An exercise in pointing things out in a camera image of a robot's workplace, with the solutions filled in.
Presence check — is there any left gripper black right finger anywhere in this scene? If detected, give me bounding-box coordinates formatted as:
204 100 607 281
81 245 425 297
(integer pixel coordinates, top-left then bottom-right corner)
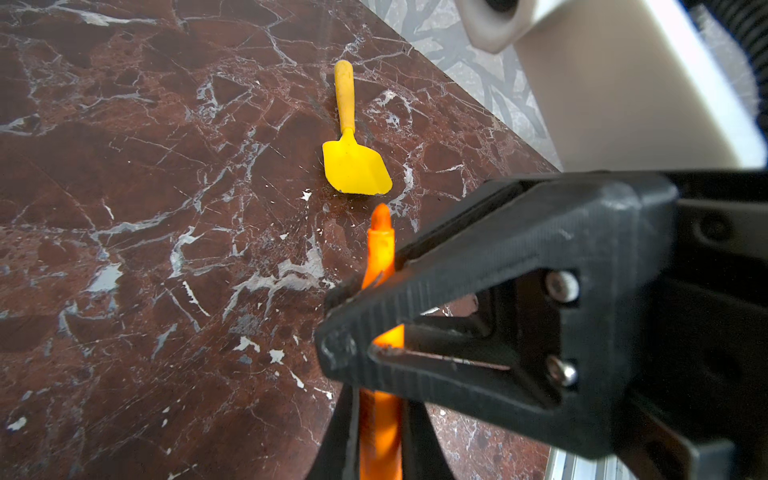
402 400 455 480

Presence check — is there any orange pen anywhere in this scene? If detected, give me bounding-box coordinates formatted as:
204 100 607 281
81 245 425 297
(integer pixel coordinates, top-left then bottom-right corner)
358 202 406 480

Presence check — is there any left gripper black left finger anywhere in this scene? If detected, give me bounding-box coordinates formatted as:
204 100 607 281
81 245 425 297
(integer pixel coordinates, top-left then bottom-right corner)
305 385 360 480

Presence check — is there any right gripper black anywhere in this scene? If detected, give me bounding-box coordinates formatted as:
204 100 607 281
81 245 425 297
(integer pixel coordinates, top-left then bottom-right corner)
617 170 767 479

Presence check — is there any yellow toy spatula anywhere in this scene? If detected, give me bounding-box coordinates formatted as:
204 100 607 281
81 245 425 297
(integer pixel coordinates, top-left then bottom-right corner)
322 60 393 196

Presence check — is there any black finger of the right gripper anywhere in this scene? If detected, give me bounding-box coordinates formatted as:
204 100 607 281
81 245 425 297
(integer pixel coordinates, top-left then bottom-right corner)
314 172 679 458

